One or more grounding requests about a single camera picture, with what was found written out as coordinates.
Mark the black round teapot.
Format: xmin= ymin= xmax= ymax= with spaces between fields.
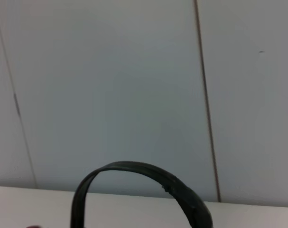
xmin=71 ymin=161 xmax=213 ymax=228

